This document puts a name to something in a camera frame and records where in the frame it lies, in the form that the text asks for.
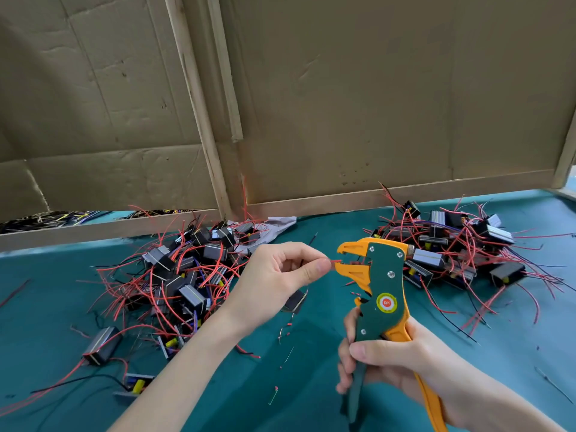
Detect person's right hand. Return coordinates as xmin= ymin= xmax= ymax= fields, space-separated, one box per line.
xmin=335 ymin=305 xmax=478 ymax=424

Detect person's left hand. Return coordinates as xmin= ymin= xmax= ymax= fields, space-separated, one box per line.
xmin=220 ymin=241 xmax=332 ymax=337

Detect transformer with wires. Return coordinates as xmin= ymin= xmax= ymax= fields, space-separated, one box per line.
xmin=281 ymin=256 xmax=341 ymax=314

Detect pile of wired transformers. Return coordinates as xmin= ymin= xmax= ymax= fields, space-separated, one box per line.
xmin=369 ymin=182 xmax=576 ymax=338
xmin=0 ymin=206 xmax=271 ymax=406

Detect orange green wire strippers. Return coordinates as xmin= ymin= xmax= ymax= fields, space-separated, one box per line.
xmin=333 ymin=236 xmax=448 ymax=432

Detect person's right forearm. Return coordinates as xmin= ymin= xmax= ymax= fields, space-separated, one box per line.
xmin=450 ymin=373 xmax=568 ymax=432

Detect person's left forearm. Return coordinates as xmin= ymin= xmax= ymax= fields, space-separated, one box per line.
xmin=108 ymin=314 xmax=248 ymax=432

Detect crumpled grey plastic bag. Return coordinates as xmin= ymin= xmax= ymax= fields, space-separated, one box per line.
xmin=238 ymin=215 xmax=298 ymax=248

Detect thin wooden strip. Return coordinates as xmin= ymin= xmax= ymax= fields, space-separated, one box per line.
xmin=207 ymin=0 xmax=244 ymax=143

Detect smooth brown cardboard panel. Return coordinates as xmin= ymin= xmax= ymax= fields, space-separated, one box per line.
xmin=223 ymin=0 xmax=576 ymax=205

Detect creased brown cardboard panel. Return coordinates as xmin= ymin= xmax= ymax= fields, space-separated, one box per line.
xmin=0 ymin=0 xmax=221 ymax=221

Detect long wooden bottom rail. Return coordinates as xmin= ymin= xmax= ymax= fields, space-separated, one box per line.
xmin=247 ymin=169 xmax=556 ymax=218

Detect short wooden bottom rail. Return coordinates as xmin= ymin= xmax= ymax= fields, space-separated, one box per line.
xmin=0 ymin=209 xmax=223 ymax=251

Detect wide wooden post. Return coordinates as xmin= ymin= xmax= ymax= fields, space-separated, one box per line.
xmin=164 ymin=0 xmax=233 ymax=217

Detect heap of black cables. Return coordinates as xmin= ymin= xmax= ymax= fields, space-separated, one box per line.
xmin=0 ymin=208 xmax=185 ymax=235

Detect wooden corner post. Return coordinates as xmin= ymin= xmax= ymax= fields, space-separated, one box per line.
xmin=551 ymin=112 xmax=576 ymax=190

